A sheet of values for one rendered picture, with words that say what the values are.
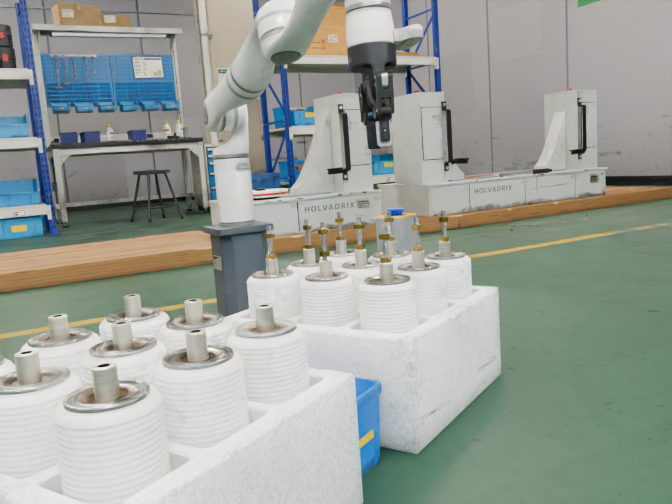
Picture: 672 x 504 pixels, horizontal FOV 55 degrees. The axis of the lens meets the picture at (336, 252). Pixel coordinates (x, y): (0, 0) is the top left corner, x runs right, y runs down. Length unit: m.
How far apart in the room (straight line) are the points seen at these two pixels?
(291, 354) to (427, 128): 3.16
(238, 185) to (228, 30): 6.17
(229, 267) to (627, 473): 1.03
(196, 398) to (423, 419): 0.45
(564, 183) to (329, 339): 3.59
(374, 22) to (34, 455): 0.72
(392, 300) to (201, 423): 0.42
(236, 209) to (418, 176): 2.33
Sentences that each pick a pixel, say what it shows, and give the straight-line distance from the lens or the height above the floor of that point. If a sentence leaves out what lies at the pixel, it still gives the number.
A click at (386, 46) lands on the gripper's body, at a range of 1.01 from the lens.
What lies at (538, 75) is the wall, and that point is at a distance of 7.68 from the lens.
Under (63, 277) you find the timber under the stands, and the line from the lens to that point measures 3.00.
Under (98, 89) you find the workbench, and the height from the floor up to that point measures 1.32.
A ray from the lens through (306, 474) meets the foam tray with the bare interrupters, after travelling 0.77.
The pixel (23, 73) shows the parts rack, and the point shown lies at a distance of 5.72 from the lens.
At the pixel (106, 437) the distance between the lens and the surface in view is 0.60.
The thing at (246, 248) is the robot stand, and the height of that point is 0.24.
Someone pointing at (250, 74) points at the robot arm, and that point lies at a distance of 1.42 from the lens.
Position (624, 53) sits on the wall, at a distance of 6.97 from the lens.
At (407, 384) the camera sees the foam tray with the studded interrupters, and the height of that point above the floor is 0.11.
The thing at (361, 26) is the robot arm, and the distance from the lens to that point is 1.01.
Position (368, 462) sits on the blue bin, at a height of 0.01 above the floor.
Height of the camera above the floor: 0.45
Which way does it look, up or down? 8 degrees down
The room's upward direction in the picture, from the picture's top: 4 degrees counter-clockwise
